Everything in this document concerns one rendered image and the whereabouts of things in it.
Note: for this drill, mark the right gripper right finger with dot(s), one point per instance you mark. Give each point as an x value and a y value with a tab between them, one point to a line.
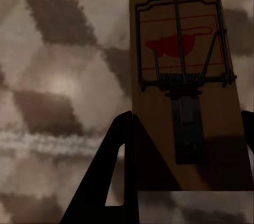
248	124

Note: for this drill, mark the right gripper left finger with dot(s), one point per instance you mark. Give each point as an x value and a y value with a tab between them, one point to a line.
88	203

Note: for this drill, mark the mousetrap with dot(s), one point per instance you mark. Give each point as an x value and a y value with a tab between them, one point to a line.
187	123

